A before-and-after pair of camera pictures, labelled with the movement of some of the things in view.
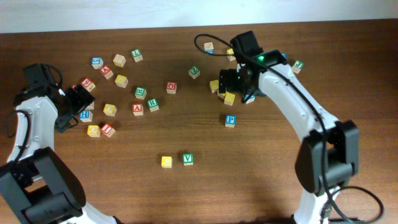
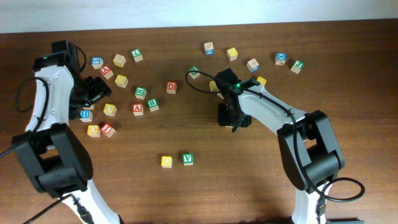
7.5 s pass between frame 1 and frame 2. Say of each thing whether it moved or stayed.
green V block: stayed
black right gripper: moved
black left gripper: moved
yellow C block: stayed
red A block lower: stayed
